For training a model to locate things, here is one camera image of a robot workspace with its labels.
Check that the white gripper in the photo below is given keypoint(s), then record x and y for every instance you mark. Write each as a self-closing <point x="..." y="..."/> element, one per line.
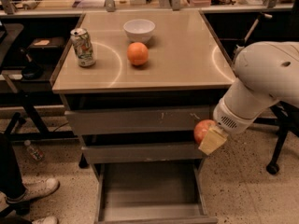
<point x="228" y="119"/>

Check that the red apple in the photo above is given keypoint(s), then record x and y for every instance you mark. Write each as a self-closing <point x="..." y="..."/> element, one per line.
<point x="201" y="129"/>

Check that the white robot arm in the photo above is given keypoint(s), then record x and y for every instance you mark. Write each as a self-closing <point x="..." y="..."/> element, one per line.
<point x="266" y="73"/>

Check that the middle grey drawer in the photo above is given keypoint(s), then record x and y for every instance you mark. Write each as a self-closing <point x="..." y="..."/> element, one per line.
<point x="142" y="152"/>

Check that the top grey drawer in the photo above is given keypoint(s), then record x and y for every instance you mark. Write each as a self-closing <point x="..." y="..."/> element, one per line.
<point x="136" y="120"/>

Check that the grey drawer cabinet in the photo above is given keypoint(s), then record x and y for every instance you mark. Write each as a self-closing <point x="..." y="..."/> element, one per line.
<point x="186" y="67"/>

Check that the bottom grey open drawer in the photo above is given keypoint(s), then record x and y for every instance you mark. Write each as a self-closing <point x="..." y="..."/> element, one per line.
<point x="165" y="192"/>

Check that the black office chair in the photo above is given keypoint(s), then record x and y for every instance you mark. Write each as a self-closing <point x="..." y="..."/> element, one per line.
<point x="287" y="120"/>

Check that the orange fruit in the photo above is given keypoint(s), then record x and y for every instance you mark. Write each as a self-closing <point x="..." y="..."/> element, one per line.
<point x="137" y="53"/>

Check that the white bowl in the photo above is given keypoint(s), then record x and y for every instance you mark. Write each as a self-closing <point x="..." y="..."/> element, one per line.
<point x="139" y="30"/>

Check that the green white soda can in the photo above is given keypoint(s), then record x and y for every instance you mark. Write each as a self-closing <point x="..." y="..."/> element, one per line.
<point x="83" y="47"/>

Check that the plastic water bottle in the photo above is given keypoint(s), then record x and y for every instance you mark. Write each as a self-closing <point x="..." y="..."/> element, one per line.
<point x="34" y="152"/>

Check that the white sneaker lower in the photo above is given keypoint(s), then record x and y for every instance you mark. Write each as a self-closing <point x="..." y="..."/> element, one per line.
<point x="46" y="220"/>

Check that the white sneaker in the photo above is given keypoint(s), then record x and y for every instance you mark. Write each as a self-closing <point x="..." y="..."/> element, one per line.
<point x="46" y="220"/>
<point x="37" y="190"/>

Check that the white sneaker upper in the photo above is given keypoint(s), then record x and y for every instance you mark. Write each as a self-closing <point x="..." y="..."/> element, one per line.
<point x="37" y="190"/>

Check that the black desk stand left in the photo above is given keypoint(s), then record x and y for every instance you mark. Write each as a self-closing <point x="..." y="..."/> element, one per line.
<point x="29" y="103"/>

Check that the black box on shelf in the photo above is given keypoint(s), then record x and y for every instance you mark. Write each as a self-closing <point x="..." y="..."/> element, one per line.
<point x="47" y="46"/>

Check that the dark trouser leg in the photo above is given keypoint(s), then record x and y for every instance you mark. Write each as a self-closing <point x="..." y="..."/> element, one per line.
<point x="10" y="176"/>

